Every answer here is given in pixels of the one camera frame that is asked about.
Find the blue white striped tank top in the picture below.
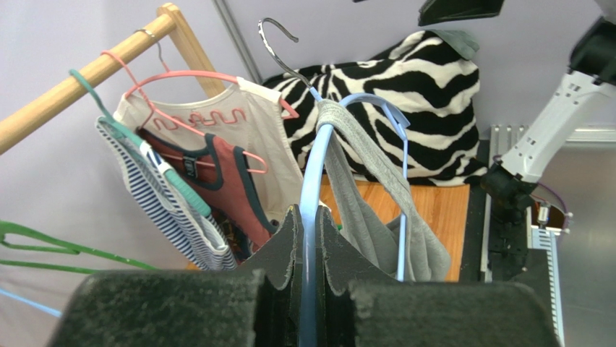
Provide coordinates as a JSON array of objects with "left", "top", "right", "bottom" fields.
[{"left": 95, "top": 116, "right": 238, "bottom": 271}]

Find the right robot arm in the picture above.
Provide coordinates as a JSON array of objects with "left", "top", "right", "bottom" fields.
[{"left": 480, "top": 1, "right": 615, "bottom": 223}]

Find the zebra print blanket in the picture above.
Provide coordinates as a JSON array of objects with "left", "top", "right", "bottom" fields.
[{"left": 262, "top": 30, "right": 489, "bottom": 188}]

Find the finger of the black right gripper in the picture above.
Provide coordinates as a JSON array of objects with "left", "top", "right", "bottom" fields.
[{"left": 418, "top": 0, "right": 505, "bottom": 27}]

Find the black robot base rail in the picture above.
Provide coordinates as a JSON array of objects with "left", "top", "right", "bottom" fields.
[{"left": 459, "top": 124, "right": 616, "bottom": 347}]

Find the grey tank top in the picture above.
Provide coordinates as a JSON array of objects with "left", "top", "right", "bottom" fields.
[{"left": 317, "top": 100, "right": 451, "bottom": 282}]

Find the pink plastic hanger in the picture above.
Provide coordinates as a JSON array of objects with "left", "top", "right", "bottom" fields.
[{"left": 100, "top": 30, "right": 300, "bottom": 175}]

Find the green plastic hanger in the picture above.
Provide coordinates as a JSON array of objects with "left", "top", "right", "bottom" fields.
[{"left": 1, "top": 220, "right": 157, "bottom": 275}]

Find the light blue plastic hanger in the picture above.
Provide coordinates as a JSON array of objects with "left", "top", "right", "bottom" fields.
[{"left": 258, "top": 17, "right": 410, "bottom": 346}]

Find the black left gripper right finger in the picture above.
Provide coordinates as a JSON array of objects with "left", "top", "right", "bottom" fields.
[{"left": 315, "top": 207, "right": 559, "bottom": 346}]

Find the wooden clothes rack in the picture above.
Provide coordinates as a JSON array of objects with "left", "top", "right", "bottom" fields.
[{"left": 1, "top": 3, "right": 214, "bottom": 153}]

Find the teal plastic hanger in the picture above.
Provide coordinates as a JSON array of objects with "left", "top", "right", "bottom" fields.
[{"left": 69, "top": 69, "right": 211, "bottom": 218}]

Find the maroon tank top dark trim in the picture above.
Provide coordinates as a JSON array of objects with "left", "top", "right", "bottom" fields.
[{"left": 140, "top": 130, "right": 278, "bottom": 262}]

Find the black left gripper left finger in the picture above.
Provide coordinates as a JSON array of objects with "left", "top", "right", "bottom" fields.
[{"left": 48, "top": 206, "right": 302, "bottom": 346}]

